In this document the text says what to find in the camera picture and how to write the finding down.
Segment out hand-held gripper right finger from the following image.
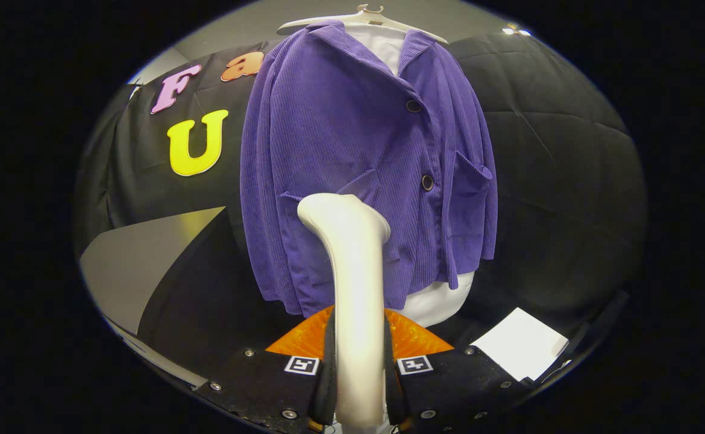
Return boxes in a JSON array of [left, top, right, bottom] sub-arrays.
[[383, 307, 531, 434]]

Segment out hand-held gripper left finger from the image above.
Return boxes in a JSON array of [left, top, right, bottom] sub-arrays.
[[195, 304, 336, 434]]

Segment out white garment steamer head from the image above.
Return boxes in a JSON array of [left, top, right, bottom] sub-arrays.
[[297, 193, 391, 429]]

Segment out purple corduroy jacket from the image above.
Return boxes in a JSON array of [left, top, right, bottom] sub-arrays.
[[240, 20, 499, 318]]

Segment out white clothes hanger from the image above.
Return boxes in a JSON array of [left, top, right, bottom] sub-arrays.
[[276, 4, 450, 44]]

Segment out white paper sheet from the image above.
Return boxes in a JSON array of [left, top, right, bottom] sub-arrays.
[[470, 307, 570, 382]]

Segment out grey side table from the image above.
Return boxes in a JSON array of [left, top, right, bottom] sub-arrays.
[[80, 206, 281, 389]]

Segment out black quilted side panel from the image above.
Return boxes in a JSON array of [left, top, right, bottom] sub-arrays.
[[449, 30, 648, 344]]

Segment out black backdrop cloth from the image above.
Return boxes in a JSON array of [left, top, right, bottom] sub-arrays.
[[75, 42, 269, 242]]

